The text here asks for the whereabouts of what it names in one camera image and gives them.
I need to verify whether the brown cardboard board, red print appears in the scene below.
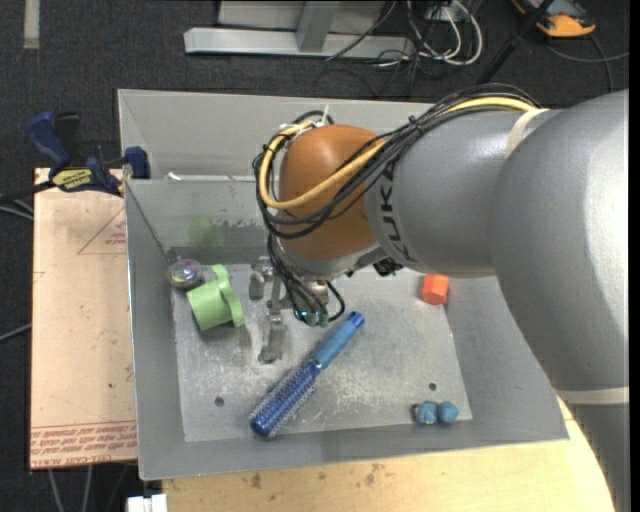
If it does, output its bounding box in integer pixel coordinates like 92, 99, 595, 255
28, 167, 139, 471

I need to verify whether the light green plastic cup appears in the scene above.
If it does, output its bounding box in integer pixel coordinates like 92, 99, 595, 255
185, 263, 247, 332

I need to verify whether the small round shiny disc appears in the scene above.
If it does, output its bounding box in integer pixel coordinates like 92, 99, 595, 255
167, 258, 205, 291

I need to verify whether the small blue lumpy toy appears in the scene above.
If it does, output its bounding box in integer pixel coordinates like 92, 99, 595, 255
411, 399, 460, 427

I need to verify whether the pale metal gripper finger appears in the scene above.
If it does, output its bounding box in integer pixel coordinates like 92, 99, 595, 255
247, 257, 274, 302
256, 309, 289, 365

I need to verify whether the small orange block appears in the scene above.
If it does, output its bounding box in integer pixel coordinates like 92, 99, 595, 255
418, 273, 451, 306

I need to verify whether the grey metal bin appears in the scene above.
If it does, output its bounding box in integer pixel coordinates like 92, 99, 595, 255
117, 88, 570, 482

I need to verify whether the blue hairbrush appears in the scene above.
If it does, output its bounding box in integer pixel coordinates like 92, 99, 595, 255
248, 310, 366, 441

